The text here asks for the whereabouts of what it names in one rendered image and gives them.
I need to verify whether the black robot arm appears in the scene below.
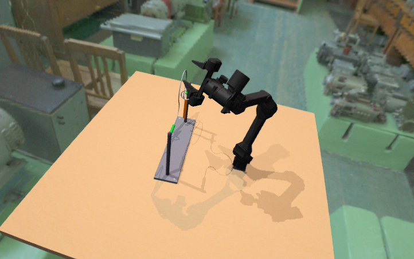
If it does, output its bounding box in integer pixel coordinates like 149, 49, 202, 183
214, 70, 278, 172

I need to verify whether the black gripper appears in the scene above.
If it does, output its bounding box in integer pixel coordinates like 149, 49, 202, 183
183, 58, 224, 107

